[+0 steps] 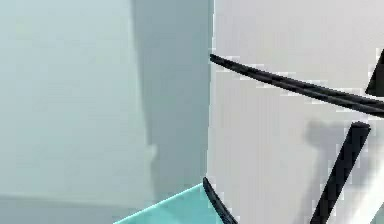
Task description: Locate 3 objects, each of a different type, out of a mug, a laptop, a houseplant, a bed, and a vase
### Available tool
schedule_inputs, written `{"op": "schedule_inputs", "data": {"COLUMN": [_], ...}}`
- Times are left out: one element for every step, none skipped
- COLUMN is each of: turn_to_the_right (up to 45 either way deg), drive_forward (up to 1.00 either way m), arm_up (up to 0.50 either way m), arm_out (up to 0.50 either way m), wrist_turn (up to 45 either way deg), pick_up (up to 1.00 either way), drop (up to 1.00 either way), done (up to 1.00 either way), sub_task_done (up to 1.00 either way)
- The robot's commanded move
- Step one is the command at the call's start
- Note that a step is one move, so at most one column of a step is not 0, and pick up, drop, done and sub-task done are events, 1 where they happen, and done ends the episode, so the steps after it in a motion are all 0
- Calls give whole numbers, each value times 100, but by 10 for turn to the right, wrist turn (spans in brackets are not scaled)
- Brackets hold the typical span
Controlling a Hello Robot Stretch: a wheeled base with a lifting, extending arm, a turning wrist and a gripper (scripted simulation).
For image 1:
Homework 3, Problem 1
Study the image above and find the black fridge handle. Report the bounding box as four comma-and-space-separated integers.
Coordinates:
309, 121, 372, 224
364, 48, 384, 98

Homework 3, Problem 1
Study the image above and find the white fridge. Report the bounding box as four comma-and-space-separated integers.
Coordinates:
202, 0, 384, 224

